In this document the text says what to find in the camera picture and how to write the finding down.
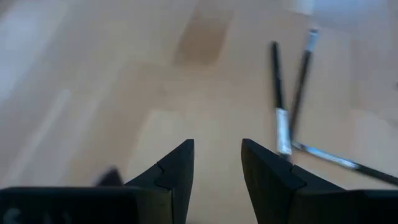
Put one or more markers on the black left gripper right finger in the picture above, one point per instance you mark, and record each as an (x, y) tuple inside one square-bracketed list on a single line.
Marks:
[(273, 193)]

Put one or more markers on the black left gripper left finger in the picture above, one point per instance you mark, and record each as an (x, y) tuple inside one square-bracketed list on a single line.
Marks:
[(168, 193)]

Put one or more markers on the black makeup brush silver ferrule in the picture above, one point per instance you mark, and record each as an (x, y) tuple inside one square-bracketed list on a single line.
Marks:
[(277, 77), (329, 157), (301, 81)]

